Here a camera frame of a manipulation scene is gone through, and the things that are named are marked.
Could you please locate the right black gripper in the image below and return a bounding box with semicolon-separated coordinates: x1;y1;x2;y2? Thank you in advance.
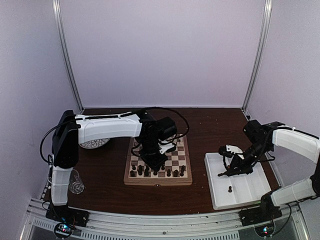
226;140;272;177

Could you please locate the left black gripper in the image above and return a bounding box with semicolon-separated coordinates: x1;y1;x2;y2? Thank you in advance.
139;137;169;172

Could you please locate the dark queen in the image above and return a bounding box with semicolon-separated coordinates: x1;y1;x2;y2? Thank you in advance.
144;168;150;177

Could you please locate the dark bishop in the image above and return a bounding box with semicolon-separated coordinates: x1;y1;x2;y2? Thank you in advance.
166;169;172;177

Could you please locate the wooden chess board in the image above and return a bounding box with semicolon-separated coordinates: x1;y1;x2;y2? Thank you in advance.
123;136;193;187

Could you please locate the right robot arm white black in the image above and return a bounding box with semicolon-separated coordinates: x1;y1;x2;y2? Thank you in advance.
219;120;320;221

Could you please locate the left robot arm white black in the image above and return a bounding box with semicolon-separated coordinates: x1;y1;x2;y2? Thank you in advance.
46;110;178;222

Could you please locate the white chess pieces row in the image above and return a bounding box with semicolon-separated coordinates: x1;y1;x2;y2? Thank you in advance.
133;136;185;148

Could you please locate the white plastic compartment tray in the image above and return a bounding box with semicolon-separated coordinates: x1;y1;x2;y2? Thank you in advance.
204;152;271;211

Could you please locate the patterned ceramic plate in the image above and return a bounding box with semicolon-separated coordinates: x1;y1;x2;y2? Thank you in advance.
79;138;110;150

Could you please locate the clear drinking glass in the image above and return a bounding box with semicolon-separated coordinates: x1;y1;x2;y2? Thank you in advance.
68;169;85;195

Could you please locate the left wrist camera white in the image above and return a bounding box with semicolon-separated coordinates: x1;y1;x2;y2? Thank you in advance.
158;140;176;155

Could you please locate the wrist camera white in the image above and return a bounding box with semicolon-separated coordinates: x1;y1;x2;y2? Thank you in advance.
218;144;245;160
158;140;176;155

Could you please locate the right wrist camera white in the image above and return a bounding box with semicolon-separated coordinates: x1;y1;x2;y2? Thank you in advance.
218;144;245;160

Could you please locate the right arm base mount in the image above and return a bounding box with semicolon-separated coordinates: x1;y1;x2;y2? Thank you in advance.
238;207;282;227

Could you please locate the front aluminium rail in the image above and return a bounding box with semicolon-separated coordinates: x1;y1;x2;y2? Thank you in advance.
18;198;311;240

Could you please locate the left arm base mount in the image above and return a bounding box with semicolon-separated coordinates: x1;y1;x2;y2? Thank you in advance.
45;200;90;227

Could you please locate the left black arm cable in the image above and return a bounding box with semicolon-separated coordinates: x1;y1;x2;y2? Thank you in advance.
39;106;190;163

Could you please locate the right aluminium frame post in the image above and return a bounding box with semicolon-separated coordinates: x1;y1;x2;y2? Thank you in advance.
241;0;273;113

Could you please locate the aluminium frame post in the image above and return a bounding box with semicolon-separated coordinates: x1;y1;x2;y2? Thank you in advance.
241;0;273;113
52;0;85;113

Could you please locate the left aluminium frame post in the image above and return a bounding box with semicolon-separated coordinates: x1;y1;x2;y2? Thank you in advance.
52;0;85;113

